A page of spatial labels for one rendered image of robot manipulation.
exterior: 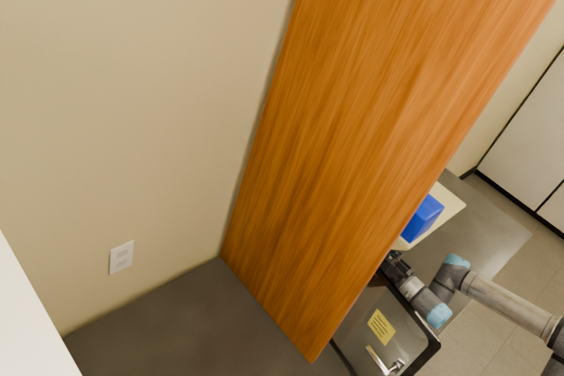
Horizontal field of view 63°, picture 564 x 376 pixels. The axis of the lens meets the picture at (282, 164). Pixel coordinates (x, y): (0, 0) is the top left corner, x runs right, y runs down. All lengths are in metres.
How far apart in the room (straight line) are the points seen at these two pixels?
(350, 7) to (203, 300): 1.04
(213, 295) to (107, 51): 0.96
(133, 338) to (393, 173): 0.92
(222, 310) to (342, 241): 0.56
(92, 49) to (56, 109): 0.14
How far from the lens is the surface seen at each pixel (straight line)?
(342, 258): 1.24
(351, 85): 1.05
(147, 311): 1.57
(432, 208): 1.21
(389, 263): 1.47
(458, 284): 1.57
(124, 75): 0.98
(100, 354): 1.51
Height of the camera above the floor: 2.29
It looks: 39 degrees down
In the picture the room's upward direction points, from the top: 20 degrees clockwise
